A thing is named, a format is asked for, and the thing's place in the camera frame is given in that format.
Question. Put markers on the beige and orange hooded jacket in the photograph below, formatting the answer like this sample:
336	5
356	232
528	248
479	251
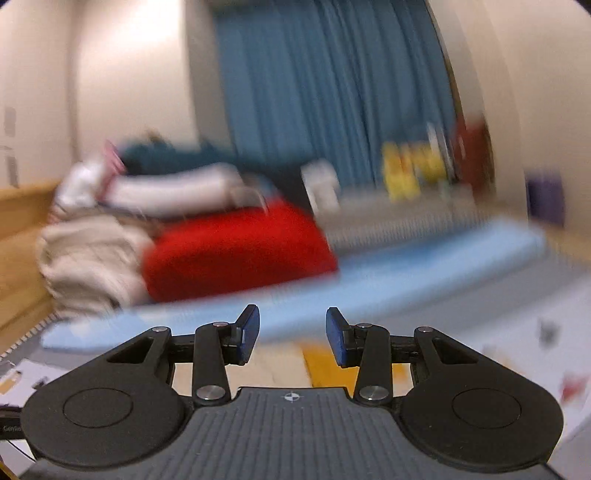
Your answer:
277	369

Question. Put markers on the white plush toy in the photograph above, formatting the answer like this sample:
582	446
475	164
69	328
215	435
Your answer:
321	184

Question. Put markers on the dark blue shark plush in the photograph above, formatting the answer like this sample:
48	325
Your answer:
157	159

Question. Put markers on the light blue folded mat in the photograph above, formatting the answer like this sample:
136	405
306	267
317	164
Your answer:
415	267

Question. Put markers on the grey window sill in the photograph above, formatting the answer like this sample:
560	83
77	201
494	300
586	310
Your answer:
415	212

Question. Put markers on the cream folded quilt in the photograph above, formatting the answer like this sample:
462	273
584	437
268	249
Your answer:
87	263

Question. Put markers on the blue curtain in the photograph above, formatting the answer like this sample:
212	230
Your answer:
323	92

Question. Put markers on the grey bed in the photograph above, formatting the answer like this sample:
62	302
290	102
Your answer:
406	318

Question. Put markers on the red folded quilt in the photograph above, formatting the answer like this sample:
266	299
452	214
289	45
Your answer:
231	254

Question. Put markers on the pink and white cloth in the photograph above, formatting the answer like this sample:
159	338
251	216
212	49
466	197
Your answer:
78	184

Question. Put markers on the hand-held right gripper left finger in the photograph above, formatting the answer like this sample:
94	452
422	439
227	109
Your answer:
247	334

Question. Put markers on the purple box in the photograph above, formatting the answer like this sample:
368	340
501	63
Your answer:
545	198

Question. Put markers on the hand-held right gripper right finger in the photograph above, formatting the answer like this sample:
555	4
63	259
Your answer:
337	337

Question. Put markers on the white deer printed sheet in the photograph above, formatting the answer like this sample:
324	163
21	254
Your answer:
508	332

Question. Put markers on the wooden bed frame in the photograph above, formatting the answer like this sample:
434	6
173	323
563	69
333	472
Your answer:
18	258

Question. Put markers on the white folded duvet dark trim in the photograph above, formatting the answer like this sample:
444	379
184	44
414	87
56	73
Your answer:
184	184

